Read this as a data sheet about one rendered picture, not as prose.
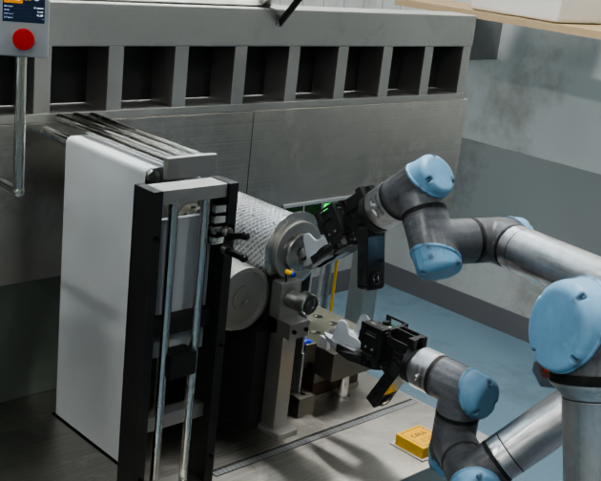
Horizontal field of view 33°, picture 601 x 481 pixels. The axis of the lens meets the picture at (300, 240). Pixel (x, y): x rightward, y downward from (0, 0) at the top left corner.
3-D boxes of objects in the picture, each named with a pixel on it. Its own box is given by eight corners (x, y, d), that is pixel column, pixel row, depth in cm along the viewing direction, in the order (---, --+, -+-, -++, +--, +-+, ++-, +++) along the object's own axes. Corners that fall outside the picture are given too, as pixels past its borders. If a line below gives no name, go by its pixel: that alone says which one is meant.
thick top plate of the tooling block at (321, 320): (330, 382, 201) (334, 354, 199) (206, 315, 228) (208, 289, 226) (384, 365, 211) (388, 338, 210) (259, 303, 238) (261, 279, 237)
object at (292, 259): (312, 226, 187) (320, 259, 191) (304, 223, 188) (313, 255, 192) (283, 247, 183) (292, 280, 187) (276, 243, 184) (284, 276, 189)
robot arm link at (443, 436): (435, 490, 168) (445, 430, 165) (421, 455, 179) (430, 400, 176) (481, 491, 169) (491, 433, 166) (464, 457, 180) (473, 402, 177)
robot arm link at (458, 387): (469, 430, 166) (478, 384, 164) (419, 405, 174) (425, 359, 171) (498, 419, 171) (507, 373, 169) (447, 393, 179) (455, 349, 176)
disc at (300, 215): (262, 295, 186) (267, 219, 181) (260, 294, 186) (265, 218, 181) (321, 279, 196) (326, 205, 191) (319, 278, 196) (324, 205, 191)
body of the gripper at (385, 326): (385, 312, 187) (436, 335, 179) (380, 355, 190) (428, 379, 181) (357, 320, 182) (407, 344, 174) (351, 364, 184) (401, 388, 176)
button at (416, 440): (422, 460, 189) (424, 449, 188) (394, 444, 194) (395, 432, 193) (445, 449, 194) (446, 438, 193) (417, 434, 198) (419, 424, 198)
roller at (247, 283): (216, 336, 180) (221, 272, 176) (134, 290, 197) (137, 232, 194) (266, 324, 188) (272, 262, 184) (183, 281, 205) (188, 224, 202)
